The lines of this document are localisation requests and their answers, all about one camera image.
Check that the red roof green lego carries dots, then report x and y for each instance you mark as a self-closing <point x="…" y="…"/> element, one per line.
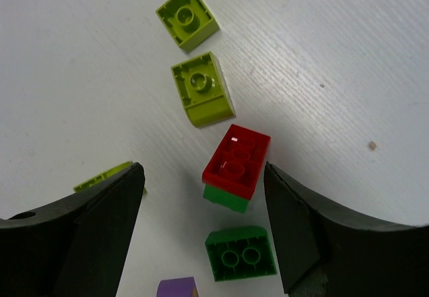
<point x="230" y="178"/>

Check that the lime lego brick middle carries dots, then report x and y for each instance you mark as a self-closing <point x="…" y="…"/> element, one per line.
<point x="203" y="90"/>

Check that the lime lego brick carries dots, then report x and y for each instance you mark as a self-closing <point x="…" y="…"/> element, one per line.
<point x="203" y="90"/>
<point x="103" y="176"/>
<point x="189" y="22"/>

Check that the purple plate green lego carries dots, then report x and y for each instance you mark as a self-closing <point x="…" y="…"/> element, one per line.
<point x="178" y="287"/>

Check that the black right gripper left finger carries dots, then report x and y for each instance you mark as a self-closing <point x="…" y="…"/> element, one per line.
<point x="75" y="246"/>

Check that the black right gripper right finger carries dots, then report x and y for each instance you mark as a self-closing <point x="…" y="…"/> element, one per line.
<point x="327" y="249"/>

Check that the green square lego brick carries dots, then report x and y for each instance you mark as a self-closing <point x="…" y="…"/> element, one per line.
<point x="240" y="253"/>

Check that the lime lego brick far left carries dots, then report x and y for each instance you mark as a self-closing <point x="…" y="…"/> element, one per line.
<point x="189" y="22"/>

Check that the lime lego brick lower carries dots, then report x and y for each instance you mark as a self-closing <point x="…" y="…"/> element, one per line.
<point x="103" y="176"/>

